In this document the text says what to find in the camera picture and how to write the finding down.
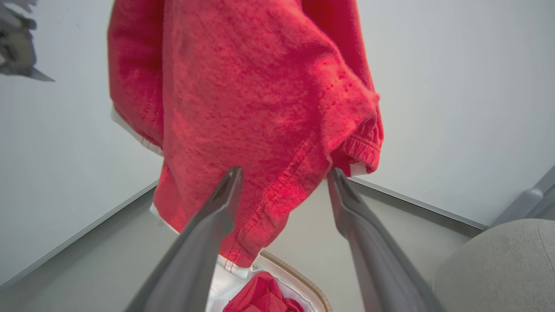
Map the grey fabric sofa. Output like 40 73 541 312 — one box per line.
434 219 555 312

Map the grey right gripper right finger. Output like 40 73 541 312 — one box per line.
327 168 445 312

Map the red sweatshirt with white hem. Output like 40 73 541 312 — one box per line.
108 0 385 278

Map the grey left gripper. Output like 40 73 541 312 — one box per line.
0 0 56 83

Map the grey metal sofa frame tube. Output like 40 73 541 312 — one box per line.
490 165 555 228

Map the crumpled red clothing piece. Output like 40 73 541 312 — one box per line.
223 272 305 312

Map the woven basket with white liner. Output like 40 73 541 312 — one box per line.
206 250 333 312

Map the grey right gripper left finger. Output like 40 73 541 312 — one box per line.
124 166 244 312

